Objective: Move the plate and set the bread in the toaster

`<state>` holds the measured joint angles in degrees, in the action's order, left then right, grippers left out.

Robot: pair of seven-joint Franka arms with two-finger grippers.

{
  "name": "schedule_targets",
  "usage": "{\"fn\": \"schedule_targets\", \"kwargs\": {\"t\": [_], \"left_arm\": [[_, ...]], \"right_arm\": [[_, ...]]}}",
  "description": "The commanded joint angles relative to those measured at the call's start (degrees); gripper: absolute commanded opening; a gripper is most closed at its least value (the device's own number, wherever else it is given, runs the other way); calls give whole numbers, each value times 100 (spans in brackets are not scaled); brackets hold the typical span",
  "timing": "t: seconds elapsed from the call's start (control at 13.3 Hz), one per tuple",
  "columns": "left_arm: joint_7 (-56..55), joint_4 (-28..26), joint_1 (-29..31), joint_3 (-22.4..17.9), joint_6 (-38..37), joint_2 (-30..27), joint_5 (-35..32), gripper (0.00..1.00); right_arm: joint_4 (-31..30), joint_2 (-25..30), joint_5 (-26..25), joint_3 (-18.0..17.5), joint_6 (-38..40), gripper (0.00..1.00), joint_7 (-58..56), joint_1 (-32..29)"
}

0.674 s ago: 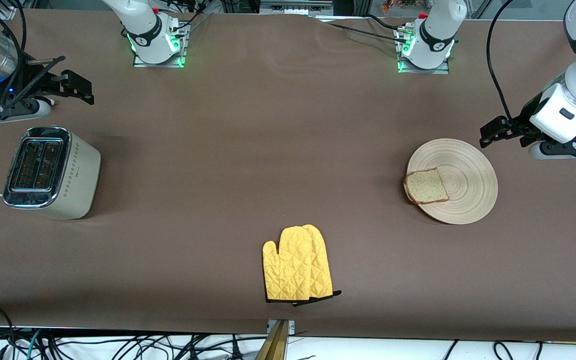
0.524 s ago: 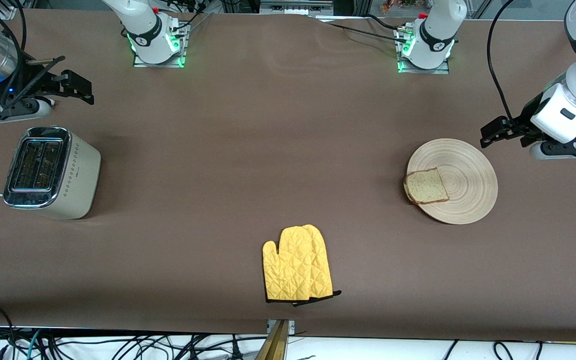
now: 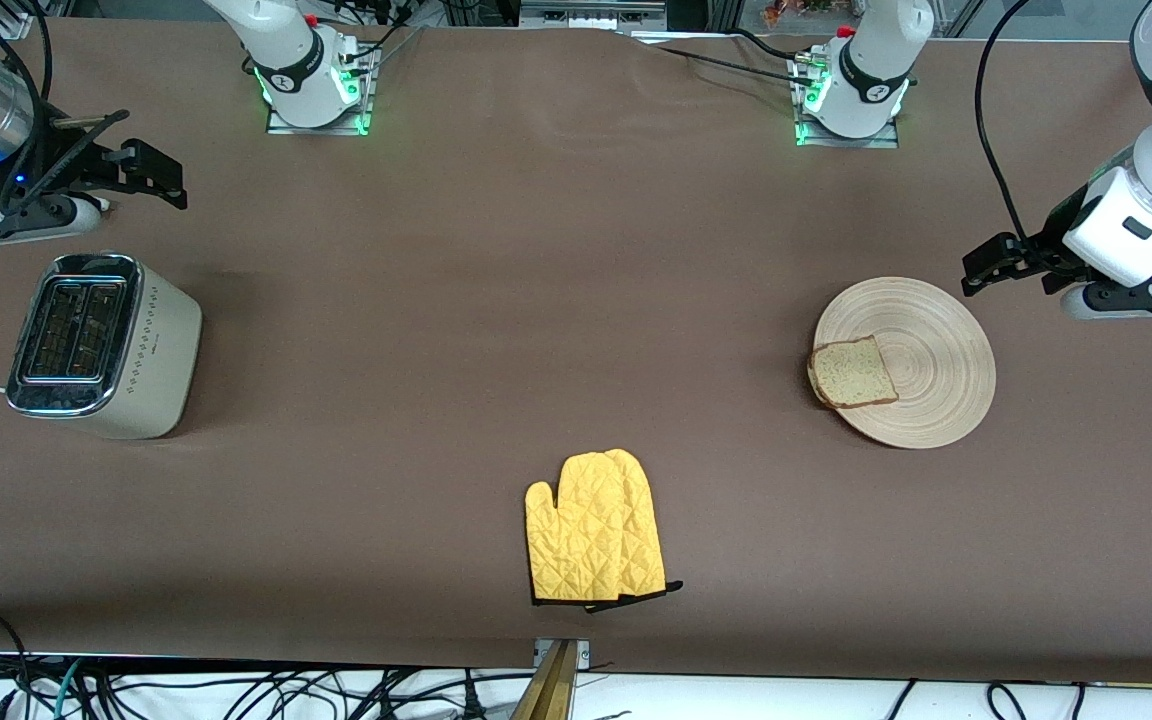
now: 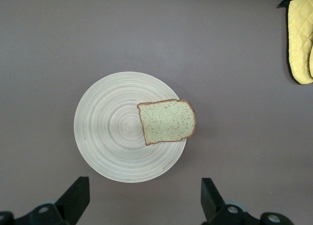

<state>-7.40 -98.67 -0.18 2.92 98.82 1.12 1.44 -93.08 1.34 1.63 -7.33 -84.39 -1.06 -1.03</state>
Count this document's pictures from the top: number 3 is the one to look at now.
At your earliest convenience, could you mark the round wooden plate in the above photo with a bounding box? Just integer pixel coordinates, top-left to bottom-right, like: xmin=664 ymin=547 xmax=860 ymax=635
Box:
xmin=813 ymin=277 xmax=997 ymax=450

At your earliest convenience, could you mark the slice of seeded bread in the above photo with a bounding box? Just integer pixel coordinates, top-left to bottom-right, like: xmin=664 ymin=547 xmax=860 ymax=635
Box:
xmin=807 ymin=335 xmax=900 ymax=410

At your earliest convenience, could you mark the beige and chrome toaster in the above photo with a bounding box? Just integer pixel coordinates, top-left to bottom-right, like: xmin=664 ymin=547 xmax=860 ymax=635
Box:
xmin=4 ymin=252 xmax=204 ymax=441

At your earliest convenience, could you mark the orange patterned object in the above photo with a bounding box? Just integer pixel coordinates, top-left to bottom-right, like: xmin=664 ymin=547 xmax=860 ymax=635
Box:
xmin=759 ymin=0 xmax=842 ymax=28

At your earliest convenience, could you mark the yellow quilted oven mitt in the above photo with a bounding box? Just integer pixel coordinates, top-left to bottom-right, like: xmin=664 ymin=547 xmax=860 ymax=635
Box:
xmin=524 ymin=452 xmax=637 ymax=607
xmin=586 ymin=448 xmax=685 ymax=614

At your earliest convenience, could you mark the grey metal box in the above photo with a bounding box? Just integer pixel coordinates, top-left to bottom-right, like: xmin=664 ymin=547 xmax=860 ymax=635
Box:
xmin=519 ymin=0 xmax=668 ymax=31

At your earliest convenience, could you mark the brass coloured beam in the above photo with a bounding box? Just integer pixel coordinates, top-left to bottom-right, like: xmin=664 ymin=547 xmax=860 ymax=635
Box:
xmin=511 ymin=640 xmax=579 ymax=720

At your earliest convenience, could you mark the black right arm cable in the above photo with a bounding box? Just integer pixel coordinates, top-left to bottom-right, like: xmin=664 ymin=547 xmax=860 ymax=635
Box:
xmin=0 ymin=0 xmax=52 ymax=216

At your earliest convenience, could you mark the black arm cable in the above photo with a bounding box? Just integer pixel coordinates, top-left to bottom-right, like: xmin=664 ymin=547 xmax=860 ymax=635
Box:
xmin=974 ymin=0 xmax=1034 ymax=241
xmin=0 ymin=0 xmax=52 ymax=216

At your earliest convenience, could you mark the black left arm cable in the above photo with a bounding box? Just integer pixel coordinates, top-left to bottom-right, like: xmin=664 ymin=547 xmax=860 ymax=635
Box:
xmin=974 ymin=0 xmax=1034 ymax=241

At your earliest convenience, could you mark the aluminium frame profile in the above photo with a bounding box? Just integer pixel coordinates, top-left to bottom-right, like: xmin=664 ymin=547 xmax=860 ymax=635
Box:
xmin=0 ymin=0 xmax=47 ymax=41

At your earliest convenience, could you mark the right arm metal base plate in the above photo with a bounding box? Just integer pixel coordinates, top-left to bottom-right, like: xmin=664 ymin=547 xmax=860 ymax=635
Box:
xmin=266 ymin=40 xmax=378 ymax=136

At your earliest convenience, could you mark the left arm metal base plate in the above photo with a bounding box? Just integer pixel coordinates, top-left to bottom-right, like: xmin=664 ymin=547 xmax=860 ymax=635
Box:
xmin=794 ymin=50 xmax=900 ymax=149

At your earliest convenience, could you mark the black cable on table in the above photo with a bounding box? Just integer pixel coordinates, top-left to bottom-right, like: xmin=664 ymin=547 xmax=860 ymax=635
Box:
xmin=651 ymin=42 xmax=827 ymax=86

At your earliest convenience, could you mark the teal cable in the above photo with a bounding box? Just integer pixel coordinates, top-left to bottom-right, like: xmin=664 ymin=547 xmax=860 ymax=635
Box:
xmin=54 ymin=658 xmax=87 ymax=720

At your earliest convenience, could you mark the small metal bracket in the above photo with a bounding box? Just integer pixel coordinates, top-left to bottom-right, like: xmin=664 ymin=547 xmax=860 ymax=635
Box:
xmin=533 ymin=638 xmax=591 ymax=669

